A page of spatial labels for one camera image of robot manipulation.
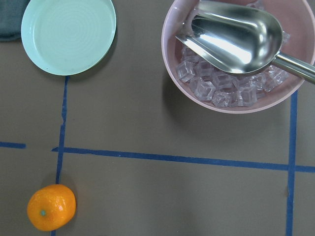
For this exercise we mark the orange mandarin fruit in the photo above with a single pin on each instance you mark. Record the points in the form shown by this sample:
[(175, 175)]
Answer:
[(51, 207)]

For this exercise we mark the light green plate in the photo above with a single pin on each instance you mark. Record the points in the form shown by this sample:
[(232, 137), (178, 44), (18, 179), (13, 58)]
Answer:
[(67, 37)]

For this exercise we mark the clear ice cubes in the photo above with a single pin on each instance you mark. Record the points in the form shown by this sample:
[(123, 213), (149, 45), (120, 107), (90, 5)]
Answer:
[(209, 84)]

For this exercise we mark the metal ice scoop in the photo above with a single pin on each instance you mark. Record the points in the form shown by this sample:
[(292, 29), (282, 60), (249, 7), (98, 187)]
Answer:
[(239, 40)]

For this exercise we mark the pink bowl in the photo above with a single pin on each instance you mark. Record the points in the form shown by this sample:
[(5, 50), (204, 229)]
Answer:
[(297, 18)]

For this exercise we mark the grey folded cloth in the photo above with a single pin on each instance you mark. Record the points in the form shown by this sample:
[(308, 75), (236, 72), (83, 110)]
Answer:
[(11, 14)]

